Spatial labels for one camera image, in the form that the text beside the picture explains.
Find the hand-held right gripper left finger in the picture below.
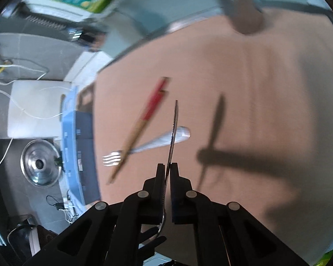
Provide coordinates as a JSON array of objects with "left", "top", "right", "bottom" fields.
[{"left": 22, "top": 163, "right": 167, "bottom": 266}]

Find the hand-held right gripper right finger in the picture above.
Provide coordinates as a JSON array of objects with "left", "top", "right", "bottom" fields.
[{"left": 170, "top": 163, "right": 308, "bottom": 266}]

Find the small metal spoon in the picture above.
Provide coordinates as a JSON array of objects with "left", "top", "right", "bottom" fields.
[{"left": 158, "top": 100, "right": 180, "bottom": 237}]

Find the blue plastic utensil tray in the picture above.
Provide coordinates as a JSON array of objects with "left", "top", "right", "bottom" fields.
[{"left": 60, "top": 86, "right": 101, "bottom": 212}]

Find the dark object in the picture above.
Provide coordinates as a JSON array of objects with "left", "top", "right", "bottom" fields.
[{"left": 7, "top": 215, "right": 59, "bottom": 257}]

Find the stainless steel pot lid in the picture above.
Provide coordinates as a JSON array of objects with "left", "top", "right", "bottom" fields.
[{"left": 21, "top": 139, "right": 63, "bottom": 187}]

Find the beige mat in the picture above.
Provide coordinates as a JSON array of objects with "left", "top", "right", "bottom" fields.
[{"left": 94, "top": 7, "right": 333, "bottom": 266}]

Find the white cutting board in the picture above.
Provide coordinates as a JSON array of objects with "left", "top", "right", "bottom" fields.
[{"left": 7, "top": 80, "right": 73, "bottom": 138}]

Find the stainless steel sink rim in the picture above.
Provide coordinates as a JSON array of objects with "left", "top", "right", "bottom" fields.
[{"left": 98, "top": 1, "right": 333, "bottom": 72}]

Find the chrome faucet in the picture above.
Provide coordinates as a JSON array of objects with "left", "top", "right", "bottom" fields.
[{"left": 208, "top": 0, "right": 267, "bottom": 35}]

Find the metal fork wide grey handle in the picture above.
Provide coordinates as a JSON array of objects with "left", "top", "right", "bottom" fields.
[{"left": 102, "top": 126, "right": 191, "bottom": 167}]

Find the red-handled wooden chopstick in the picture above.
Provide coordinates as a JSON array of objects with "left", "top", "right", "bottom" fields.
[
  {"left": 119, "top": 89, "right": 169, "bottom": 169},
  {"left": 107, "top": 76, "right": 170, "bottom": 186}
]

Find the black cable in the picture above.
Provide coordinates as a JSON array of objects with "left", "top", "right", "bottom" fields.
[{"left": 46, "top": 195, "right": 65, "bottom": 209}]

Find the thin white cable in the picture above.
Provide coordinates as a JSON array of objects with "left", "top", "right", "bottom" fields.
[{"left": 0, "top": 84, "right": 73, "bottom": 175}]

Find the looped white cable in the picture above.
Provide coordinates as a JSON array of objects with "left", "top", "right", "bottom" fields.
[{"left": 0, "top": 58, "right": 49, "bottom": 86}]

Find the coiled metal hose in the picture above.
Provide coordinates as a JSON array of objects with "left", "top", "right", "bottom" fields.
[{"left": 25, "top": 13, "right": 67, "bottom": 31}]

